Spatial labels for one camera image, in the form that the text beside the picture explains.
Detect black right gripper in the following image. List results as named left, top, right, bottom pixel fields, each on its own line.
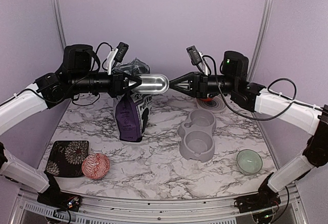
left=169, top=71, right=237, bottom=99

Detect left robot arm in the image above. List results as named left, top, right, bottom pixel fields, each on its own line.
left=1, top=44, right=142, bottom=206

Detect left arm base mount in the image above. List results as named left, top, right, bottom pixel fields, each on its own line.
left=37, top=173, right=81, bottom=212

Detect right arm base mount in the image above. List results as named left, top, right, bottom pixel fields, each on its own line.
left=234, top=175, right=281, bottom=213

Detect black floral square plate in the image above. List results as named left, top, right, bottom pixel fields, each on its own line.
left=45, top=140, right=89, bottom=178

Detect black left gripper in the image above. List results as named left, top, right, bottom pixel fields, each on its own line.
left=71, top=68, right=141, bottom=97

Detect aluminium right corner post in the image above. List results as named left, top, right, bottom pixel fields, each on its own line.
left=252, top=0, right=277, bottom=60

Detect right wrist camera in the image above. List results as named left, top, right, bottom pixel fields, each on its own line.
left=186, top=46, right=212, bottom=75

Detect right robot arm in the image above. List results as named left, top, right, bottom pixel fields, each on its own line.
left=170, top=51, right=327, bottom=208

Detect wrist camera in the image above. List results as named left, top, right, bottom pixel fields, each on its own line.
left=104, top=42, right=129, bottom=75
left=186, top=46, right=212, bottom=75

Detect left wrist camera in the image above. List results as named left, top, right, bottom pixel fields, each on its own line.
left=104, top=42, right=129, bottom=75

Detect silver metal scoop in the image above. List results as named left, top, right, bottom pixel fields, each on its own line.
left=132, top=74, right=169, bottom=95

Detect red patterned ceramic bowl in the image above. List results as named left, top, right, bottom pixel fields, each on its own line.
left=81, top=153, right=110, bottom=180

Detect aluminium front frame rail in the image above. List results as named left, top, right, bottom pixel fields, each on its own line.
left=9, top=185, right=308, bottom=223

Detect grey double pet bowl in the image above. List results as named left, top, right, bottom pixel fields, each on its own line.
left=178, top=109, right=216, bottom=162

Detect orange white ceramic bowl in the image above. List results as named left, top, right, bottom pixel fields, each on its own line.
left=200, top=94, right=217, bottom=103

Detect pale green glass bowl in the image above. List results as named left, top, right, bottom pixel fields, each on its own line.
left=236, top=149, right=263, bottom=175

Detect spiral pattern ceramic plate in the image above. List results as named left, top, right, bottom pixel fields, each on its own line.
left=196, top=96, right=227, bottom=113

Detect aluminium corner post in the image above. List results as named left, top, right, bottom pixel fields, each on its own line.
left=51, top=0, right=67, bottom=51
left=252, top=0, right=277, bottom=60

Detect purple puppy food bag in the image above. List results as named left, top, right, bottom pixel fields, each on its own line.
left=113, top=58, right=152, bottom=142

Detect aluminium left corner post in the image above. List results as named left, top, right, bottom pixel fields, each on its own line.
left=51, top=0, right=67, bottom=51

